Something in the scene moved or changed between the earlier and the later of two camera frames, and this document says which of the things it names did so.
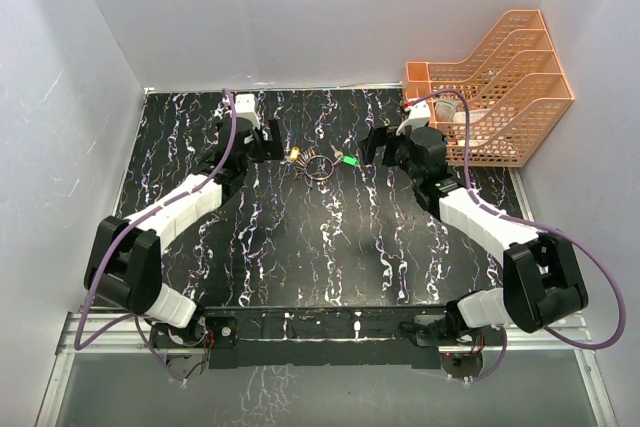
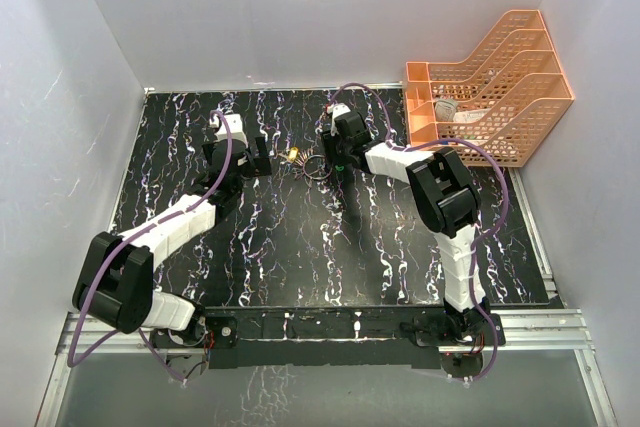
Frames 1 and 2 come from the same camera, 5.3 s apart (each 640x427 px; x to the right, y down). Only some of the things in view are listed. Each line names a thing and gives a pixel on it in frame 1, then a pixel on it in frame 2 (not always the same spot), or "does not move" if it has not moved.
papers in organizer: [445, 111] does not move
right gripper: [380, 136] -> [330, 138]
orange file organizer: [512, 88] does not move
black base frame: [239, 338] does not move
